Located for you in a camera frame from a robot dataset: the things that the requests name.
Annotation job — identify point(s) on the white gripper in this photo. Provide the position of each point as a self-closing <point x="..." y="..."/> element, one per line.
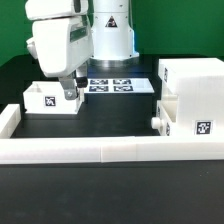
<point x="61" y="46"/>

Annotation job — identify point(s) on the white drawer with tag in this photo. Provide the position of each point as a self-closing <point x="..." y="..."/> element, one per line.
<point x="45" y="97"/>
<point x="165" y="120"/>

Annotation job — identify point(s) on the white front drawer with tag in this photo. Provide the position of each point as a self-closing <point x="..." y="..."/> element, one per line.
<point x="165" y="120"/>

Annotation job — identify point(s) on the white drawer cabinet box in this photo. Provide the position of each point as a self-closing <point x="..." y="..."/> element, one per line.
<point x="197" y="84"/>

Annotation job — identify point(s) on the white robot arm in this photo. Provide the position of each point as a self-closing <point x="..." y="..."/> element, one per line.
<point x="112" y="35"/>

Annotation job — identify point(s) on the white plate with fiducial tags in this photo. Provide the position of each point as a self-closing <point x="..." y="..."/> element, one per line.
<point x="118" y="85"/>

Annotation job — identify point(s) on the white left fence wall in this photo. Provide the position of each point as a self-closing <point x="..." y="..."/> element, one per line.
<point x="9" y="119"/>

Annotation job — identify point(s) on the white fence wall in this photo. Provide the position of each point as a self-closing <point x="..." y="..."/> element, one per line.
<point x="9" y="119"/>
<point x="108" y="150"/>

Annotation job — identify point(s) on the white front fence wall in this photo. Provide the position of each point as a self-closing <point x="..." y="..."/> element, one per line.
<point x="108" y="150"/>

